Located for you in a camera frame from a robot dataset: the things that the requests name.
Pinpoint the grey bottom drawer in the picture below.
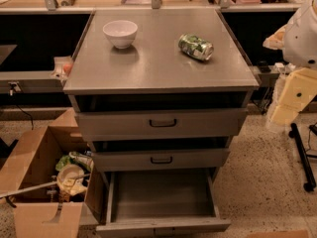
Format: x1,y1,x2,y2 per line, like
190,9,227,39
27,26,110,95
97,169,231,238

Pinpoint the green plastic bag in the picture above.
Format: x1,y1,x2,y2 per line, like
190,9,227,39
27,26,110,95
55,151,93,172

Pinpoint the white ceramic bowl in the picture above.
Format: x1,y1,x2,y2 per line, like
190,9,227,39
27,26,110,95
103,20,138,49

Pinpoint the grey drawer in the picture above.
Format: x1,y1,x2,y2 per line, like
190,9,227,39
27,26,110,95
92,148,230,172
75,108,247,141
97,169,231,238

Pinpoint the brown cardboard box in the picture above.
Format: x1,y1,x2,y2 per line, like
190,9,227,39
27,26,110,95
0,109,103,238

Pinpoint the black cable left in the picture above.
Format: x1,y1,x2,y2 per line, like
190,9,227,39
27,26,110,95
8,82,36,131

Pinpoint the cream bowl in box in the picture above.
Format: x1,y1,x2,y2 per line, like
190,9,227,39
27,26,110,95
56,165,87,196

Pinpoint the grey metal rod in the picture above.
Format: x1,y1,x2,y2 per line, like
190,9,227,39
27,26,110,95
0,174,90,198

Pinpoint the green soda can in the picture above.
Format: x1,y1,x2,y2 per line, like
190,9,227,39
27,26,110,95
178,34,214,61

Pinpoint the black floor stand bar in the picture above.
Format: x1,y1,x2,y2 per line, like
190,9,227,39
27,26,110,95
288,123,316,192

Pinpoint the grey top drawer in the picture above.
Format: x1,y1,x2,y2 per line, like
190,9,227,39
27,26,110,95
75,108,247,141

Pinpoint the small orange ball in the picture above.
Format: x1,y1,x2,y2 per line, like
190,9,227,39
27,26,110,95
62,63,72,74

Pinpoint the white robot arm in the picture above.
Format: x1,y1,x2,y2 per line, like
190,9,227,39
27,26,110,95
263,0,317,126

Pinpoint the grey middle drawer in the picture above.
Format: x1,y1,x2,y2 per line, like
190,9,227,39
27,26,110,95
92,148,230,172

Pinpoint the grey metal drawer cabinet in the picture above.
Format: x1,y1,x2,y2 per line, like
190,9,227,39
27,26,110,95
62,7,262,183

